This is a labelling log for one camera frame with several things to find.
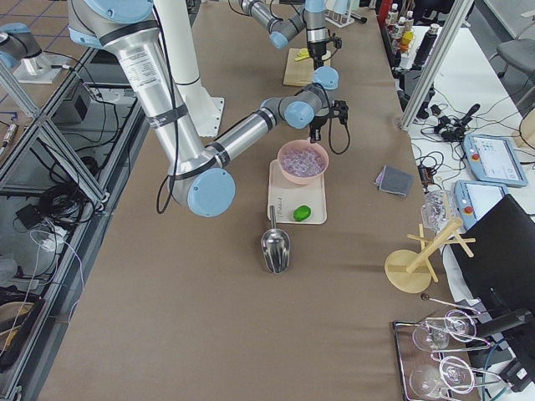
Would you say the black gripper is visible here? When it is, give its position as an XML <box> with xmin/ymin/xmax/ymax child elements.
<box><xmin>308</xmin><ymin>100</ymin><xmax>349</xmax><ymax>143</ymax></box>
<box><xmin>307</xmin><ymin>27</ymin><xmax>342</xmax><ymax>70</ymax></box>

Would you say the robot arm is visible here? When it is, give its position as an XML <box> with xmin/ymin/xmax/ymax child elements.
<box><xmin>68</xmin><ymin>1</ymin><xmax>347</xmax><ymax>217</ymax></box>
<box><xmin>227</xmin><ymin>0</ymin><xmax>343</xmax><ymax>70</ymax></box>

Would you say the pink bowl with ice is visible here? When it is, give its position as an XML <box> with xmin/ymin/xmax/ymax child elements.
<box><xmin>277</xmin><ymin>140</ymin><xmax>329</xmax><ymax>185</ymax></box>

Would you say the metal ice scoop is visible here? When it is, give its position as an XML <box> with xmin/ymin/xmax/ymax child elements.
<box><xmin>261</xmin><ymin>205</ymin><xmax>291</xmax><ymax>274</ymax></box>

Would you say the wooden cutting board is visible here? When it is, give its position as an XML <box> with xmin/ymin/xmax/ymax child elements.
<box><xmin>283</xmin><ymin>48</ymin><xmax>314</xmax><ymax>87</ymax></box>

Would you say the cream plastic tray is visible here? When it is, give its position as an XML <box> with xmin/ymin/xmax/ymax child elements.
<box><xmin>267</xmin><ymin>160</ymin><xmax>327</xmax><ymax>225</ymax></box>

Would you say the green lime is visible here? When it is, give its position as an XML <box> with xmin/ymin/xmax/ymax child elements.
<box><xmin>293</xmin><ymin>205</ymin><xmax>312</xmax><ymax>222</ymax></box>

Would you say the grey folded cloth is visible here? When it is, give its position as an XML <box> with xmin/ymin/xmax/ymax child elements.
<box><xmin>374</xmin><ymin>165</ymin><xmax>414</xmax><ymax>197</ymax></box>

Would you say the black water bottle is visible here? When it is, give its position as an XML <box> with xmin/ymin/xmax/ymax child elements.
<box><xmin>414</xmin><ymin>23</ymin><xmax>440</xmax><ymax>68</ymax></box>

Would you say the wooden mug tree stand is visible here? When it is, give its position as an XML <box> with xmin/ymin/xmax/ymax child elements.
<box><xmin>385</xmin><ymin>217</ymin><xmax>476</xmax><ymax>294</ymax></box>

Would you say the blue teach pendant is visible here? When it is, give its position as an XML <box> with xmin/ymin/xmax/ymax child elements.
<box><xmin>462</xmin><ymin>134</ymin><xmax>528</xmax><ymax>187</ymax></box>
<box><xmin>454</xmin><ymin>180</ymin><xmax>508</xmax><ymax>230</ymax></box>

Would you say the black monitor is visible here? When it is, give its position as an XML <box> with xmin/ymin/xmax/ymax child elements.
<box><xmin>448</xmin><ymin>195</ymin><xmax>534</xmax><ymax>317</ymax></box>

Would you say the wine glass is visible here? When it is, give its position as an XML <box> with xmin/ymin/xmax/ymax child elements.
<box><xmin>409</xmin><ymin>356</ymin><xmax>475</xmax><ymax>400</ymax></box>
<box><xmin>412</xmin><ymin>309</ymin><xmax>476</xmax><ymax>352</ymax></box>

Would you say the white wire cup rack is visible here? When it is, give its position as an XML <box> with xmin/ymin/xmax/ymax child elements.
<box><xmin>324</xmin><ymin>0</ymin><xmax>368</xmax><ymax>28</ymax></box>

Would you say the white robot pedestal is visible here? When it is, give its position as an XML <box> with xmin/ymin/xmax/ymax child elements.
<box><xmin>154</xmin><ymin>0</ymin><xmax>225</xmax><ymax>138</ymax></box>

